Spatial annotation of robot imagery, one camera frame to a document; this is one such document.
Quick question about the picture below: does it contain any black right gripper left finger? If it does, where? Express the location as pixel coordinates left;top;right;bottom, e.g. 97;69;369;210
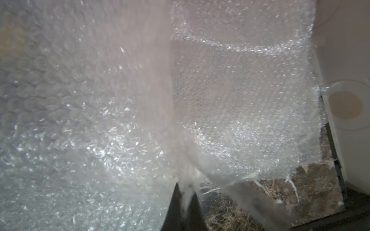
161;183;185;231

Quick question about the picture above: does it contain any clear bubble wrap sheet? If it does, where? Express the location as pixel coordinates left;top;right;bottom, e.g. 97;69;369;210
0;0;293;231
170;1;321;181

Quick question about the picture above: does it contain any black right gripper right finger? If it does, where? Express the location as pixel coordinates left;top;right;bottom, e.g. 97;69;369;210
185;193;208;231

